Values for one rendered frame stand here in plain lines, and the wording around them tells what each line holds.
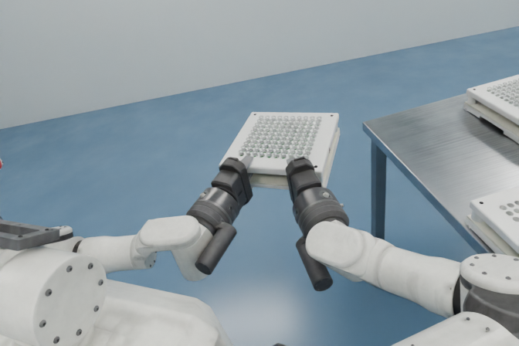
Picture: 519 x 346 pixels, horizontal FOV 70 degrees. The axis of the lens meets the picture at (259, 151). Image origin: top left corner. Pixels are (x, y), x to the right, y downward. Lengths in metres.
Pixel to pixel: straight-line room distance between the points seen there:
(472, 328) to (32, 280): 0.36
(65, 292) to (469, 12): 4.24
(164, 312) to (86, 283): 0.09
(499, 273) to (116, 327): 0.38
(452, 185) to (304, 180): 0.46
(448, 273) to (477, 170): 0.62
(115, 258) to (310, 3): 3.26
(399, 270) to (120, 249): 0.48
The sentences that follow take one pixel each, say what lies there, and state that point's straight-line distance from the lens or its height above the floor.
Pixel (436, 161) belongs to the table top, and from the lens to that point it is 1.14.
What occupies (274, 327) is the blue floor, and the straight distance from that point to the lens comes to 1.80.
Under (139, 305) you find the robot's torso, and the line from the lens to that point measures 0.40.
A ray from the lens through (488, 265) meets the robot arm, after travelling 0.49.
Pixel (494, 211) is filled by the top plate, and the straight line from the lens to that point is 0.92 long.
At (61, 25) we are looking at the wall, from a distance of 3.98.
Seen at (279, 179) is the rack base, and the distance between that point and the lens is 0.86.
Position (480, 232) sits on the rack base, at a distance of 0.94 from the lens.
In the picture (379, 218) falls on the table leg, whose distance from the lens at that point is 1.54.
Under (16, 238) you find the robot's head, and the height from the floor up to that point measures 1.39.
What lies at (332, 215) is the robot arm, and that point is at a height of 1.08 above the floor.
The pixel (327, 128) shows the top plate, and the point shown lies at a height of 1.05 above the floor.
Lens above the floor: 1.56
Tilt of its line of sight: 35 degrees down
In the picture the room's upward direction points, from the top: 12 degrees counter-clockwise
